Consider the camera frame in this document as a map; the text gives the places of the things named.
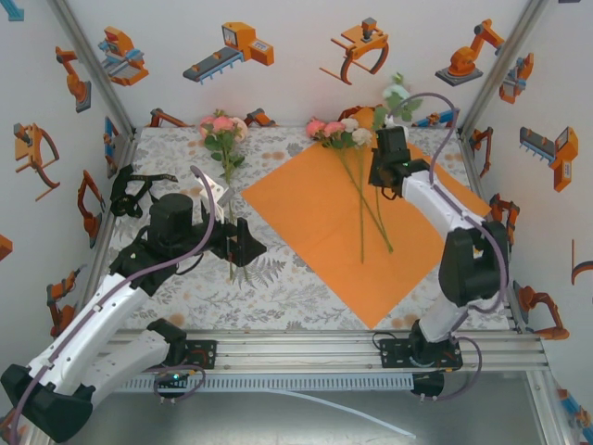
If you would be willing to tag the cream fake flower stem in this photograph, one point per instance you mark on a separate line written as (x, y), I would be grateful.
(361, 136)

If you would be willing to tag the black printed ribbon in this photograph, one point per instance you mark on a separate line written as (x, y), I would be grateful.
(121, 205)

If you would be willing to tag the light blue fake flower stem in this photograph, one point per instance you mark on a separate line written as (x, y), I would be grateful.
(394, 90)

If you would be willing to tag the orange wrapping paper sheet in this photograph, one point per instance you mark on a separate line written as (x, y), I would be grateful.
(315, 222)

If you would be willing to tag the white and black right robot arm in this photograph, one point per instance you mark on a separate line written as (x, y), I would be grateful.
(472, 269)

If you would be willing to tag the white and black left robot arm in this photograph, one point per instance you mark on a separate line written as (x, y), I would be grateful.
(97, 324)

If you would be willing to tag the floral patterned tablecloth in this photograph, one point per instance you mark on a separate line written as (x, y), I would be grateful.
(301, 301)

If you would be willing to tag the small circuit board green light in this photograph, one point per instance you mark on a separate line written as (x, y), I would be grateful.
(173, 377)

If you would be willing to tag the grey metal base panel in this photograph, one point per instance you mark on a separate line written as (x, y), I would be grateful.
(231, 417)

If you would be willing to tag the thin white tube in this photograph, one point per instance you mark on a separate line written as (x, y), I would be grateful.
(370, 417)

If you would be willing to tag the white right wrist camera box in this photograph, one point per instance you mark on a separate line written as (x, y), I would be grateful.
(390, 122)

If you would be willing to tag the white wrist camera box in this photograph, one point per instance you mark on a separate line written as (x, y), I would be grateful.
(390, 122)
(220, 192)

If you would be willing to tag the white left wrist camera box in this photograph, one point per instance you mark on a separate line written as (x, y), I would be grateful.
(220, 192)

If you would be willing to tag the aluminium table side rail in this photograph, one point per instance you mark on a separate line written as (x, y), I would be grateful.
(127, 155)
(468, 155)

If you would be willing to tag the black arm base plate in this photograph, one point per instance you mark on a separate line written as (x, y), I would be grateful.
(391, 354)
(206, 354)

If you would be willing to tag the aluminium frame rail with grooves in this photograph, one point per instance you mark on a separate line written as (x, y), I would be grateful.
(301, 352)

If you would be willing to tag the slanted aluminium frame post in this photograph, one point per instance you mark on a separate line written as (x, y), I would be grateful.
(95, 65)
(501, 65)

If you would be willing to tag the black box under rail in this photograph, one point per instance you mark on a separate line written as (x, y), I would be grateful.
(428, 385)

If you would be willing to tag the aluminium frame leg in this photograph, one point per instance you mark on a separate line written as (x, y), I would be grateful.
(546, 408)

